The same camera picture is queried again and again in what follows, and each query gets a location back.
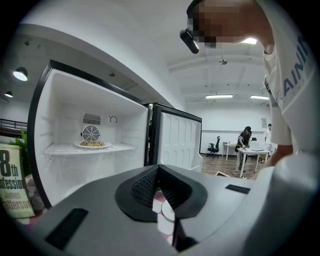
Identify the plate of yellow noodles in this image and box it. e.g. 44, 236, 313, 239
73, 140, 112, 150

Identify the orange powder food plate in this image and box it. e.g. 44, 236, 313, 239
161, 200, 176, 223

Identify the black metal railing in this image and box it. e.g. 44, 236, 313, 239
0, 117, 28, 131

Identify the person's white t-shirt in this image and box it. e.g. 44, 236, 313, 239
257, 0, 320, 151

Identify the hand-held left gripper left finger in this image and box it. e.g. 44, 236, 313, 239
32, 164, 176, 256

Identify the person's right forearm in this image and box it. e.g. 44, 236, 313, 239
264, 143, 294, 168

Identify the black mini fridge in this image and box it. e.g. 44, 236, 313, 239
27, 59, 204, 210

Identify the black office chair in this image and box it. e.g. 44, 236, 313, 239
206, 135, 222, 159

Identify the white desk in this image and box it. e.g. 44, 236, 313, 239
222, 142, 241, 161
236, 147, 271, 174

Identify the cream paperback book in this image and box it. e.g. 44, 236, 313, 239
0, 143, 35, 220

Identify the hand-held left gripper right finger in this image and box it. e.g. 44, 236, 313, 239
158, 164, 256, 256

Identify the green potted plant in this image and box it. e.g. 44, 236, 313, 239
9, 127, 33, 176

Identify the black head-worn camera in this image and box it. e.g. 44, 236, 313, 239
179, 28, 200, 55

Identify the person's head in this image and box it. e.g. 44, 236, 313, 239
186, 0, 276, 55

